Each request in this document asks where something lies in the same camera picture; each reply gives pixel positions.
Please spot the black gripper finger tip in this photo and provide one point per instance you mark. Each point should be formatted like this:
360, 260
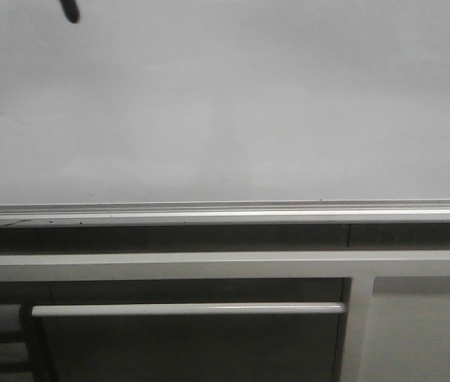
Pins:
71, 10

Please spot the white whiteboard surface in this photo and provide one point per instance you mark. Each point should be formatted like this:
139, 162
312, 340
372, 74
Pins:
174, 101

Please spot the white horizontal round bar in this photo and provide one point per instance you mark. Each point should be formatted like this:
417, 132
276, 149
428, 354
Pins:
189, 309

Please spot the aluminium whiteboard tray rail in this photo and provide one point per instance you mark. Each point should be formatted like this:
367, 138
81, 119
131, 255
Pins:
225, 212

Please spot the white metal stand frame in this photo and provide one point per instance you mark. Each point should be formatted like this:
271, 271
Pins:
398, 326

